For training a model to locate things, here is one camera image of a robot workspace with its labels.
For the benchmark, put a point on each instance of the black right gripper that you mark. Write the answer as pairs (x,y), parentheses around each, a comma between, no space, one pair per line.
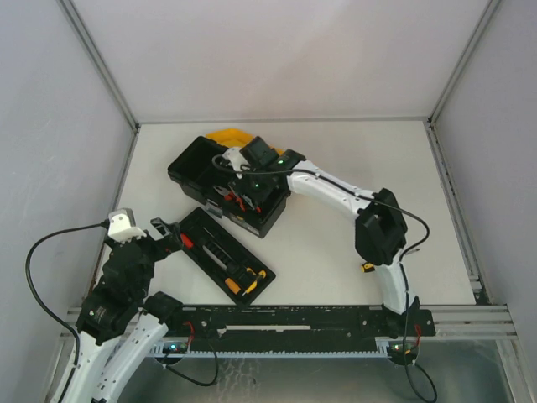
(250,198)

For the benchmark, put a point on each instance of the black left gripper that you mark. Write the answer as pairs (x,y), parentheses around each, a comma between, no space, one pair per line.
(157,242)

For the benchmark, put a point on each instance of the orange needle nose pliers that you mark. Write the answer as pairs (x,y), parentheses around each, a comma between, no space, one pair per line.
(243,205)

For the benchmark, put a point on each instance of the yellow black plastic toolbox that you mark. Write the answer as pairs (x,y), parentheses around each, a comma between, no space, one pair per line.
(194,172)

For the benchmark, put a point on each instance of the black orange combination pliers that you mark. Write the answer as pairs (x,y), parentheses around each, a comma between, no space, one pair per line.
(227,194)

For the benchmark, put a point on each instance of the red handled screwdriver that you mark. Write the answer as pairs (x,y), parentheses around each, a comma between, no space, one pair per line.
(198,253)

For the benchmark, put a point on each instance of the black toolbox tray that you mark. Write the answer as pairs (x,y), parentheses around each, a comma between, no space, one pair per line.
(193,224)

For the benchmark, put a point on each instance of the yellow black small screwdriver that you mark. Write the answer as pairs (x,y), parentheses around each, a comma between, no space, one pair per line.
(256,278)

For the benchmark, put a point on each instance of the thin metal rod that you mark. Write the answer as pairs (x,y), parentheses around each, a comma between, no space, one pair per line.
(218,252)

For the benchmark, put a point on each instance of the black orange long screwdriver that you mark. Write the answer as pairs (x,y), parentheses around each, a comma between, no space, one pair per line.
(368,268)

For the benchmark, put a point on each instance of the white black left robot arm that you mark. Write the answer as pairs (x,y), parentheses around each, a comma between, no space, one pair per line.
(120,321)

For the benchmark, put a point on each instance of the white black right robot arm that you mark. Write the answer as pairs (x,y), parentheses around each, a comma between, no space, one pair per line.
(379,225)

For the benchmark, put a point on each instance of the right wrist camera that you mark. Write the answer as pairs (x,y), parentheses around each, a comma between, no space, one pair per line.
(234,156)

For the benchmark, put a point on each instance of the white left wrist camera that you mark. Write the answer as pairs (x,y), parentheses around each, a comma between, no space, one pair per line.
(122,226)

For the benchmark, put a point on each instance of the grey cable duct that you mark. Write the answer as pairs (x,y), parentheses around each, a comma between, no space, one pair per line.
(173,350)

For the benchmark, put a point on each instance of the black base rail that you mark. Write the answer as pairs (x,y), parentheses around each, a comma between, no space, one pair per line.
(368,321)

